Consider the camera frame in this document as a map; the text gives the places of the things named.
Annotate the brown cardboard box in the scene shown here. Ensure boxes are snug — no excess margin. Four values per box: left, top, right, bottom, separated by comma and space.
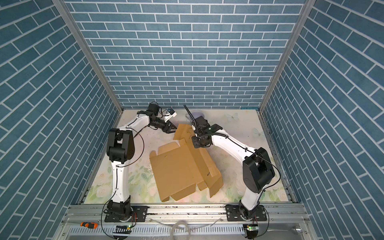
150, 124, 224, 202

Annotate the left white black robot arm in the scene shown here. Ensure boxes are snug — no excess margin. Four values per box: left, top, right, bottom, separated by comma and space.
105, 109, 177, 222

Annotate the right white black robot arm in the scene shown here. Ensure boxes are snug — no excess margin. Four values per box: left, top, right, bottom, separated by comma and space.
192, 116, 275, 220

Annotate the lavender ceramic cup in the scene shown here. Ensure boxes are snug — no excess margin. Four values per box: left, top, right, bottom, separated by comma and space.
192, 111, 205, 119

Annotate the clear plastic tube loop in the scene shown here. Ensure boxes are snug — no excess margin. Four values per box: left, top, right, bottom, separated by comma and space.
170, 221, 191, 240

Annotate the orange black screwdriver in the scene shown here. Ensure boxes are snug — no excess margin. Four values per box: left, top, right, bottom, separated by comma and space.
81, 222, 98, 229

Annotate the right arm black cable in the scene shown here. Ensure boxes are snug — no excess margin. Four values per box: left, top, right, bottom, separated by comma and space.
183, 104, 197, 127

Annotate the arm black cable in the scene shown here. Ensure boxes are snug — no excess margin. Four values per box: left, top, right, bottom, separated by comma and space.
118, 125, 145, 168
183, 104, 197, 127

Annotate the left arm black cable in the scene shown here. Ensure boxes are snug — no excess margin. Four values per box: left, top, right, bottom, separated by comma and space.
118, 125, 145, 168

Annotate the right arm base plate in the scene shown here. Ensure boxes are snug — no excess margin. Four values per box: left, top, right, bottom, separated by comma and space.
225, 204, 267, 222

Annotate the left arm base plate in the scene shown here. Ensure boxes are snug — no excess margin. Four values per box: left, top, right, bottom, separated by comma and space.
103, 206, 149, 223

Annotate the aluminium mounting rail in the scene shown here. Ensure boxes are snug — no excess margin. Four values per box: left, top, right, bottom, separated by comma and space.
62, 202, 309, 224

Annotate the white slotted cable duct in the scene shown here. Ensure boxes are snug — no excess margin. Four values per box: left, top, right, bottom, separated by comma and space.
67, 224, 245, 237

